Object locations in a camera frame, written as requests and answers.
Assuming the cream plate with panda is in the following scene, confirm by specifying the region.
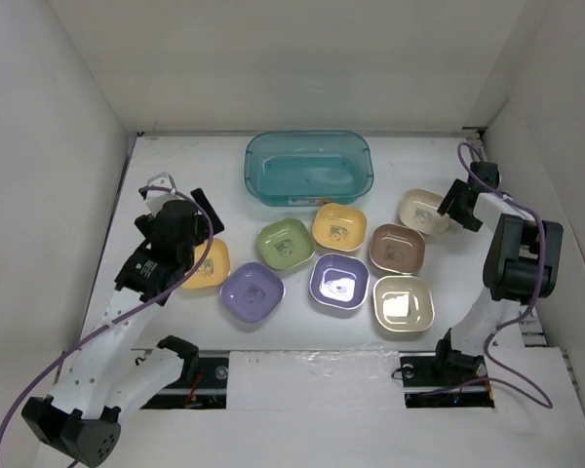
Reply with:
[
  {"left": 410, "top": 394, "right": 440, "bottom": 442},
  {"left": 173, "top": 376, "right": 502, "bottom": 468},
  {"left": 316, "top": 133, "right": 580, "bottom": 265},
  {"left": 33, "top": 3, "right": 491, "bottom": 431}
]
[{"left": 398, "top": 188, "right": 450, "bottom": 235}]

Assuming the yellow plate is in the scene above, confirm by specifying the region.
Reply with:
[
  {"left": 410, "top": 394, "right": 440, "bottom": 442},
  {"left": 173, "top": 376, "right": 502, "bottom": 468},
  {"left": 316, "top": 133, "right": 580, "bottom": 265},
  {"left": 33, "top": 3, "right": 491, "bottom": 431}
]
[
  {"left": 312, "top": 203, "right": 368, "bottom": 253},
  {"left": 182, "top": 238, "right": 231, "bottom": 290}
]

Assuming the green plate with panda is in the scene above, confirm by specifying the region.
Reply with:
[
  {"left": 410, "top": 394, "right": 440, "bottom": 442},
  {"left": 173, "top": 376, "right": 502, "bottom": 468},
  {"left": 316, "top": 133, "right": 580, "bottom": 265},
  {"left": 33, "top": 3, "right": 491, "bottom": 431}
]
[{"left": 255, "top": 218, "right": 315, "bottom": 271}]

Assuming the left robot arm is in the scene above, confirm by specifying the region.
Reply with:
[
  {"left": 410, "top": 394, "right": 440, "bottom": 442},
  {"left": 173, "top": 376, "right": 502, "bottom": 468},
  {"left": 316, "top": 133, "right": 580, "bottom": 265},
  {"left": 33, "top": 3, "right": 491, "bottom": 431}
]
[{"left": 21, "top": 185, "right": 224, "bottom": 467}]

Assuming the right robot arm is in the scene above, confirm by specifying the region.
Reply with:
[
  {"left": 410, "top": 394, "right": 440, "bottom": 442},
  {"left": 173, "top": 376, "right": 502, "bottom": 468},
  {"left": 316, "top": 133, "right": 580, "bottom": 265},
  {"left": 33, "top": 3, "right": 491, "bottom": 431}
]
[{"left": 431, "top": 162, "right": 564, "bottom": 384}]

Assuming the teal plastic bin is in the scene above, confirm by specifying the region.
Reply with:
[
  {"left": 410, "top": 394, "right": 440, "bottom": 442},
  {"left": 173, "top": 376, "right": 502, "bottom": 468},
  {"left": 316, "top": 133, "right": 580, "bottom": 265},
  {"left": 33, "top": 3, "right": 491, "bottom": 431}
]
[{"left": 244, "top": 131, "right": 374, "bottom": 207}]

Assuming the light purple plate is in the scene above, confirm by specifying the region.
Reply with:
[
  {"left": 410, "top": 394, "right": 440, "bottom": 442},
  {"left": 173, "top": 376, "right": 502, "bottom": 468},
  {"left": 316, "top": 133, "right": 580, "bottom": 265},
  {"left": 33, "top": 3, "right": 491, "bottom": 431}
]
[{"left": 220, "top": 262, "right": 286, "bottom": 324}]

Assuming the brown plate with panda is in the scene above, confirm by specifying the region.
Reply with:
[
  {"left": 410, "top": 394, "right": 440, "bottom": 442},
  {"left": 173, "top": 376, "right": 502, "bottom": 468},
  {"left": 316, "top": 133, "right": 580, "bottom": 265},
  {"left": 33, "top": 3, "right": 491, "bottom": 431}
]
[{"left": 369, "top": 223, "right": 426, "bottom": 275}]

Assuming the beige plate front right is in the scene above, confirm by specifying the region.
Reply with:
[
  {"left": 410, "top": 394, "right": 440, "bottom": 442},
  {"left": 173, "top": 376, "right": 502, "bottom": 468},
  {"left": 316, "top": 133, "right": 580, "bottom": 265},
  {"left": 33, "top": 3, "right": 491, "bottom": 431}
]
[{"left": 372, "top": 276, "right": 435, "bottom": 333}]

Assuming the dark purple plate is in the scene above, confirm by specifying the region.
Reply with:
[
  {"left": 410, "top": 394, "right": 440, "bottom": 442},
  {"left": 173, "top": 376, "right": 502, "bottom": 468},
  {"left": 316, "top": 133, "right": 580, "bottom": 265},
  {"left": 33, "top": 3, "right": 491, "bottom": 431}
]
[{"left": 309, "top": 253, "right": 370, "bottom": 310}]

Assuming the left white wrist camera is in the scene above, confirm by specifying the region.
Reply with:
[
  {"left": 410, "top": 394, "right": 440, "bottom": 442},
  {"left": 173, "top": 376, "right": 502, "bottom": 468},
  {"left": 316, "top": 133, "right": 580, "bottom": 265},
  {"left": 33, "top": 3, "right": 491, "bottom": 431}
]
[{"left": 139, "top": 172, "right": 176, "bottom": 215}]

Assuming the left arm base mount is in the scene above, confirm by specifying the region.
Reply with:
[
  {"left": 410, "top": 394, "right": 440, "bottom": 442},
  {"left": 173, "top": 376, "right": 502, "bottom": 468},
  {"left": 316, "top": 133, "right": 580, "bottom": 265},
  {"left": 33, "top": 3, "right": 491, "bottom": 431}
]
[{"left": 141, "top": 351, "right": 230, "bottom": 410}]

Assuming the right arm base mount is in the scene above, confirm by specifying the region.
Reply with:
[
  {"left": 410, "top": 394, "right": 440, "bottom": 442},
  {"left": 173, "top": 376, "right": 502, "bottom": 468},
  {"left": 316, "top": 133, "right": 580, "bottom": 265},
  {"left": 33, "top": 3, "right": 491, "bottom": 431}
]
[{"left": 391, "top": 352, "right": 495, "bottom": 410}]

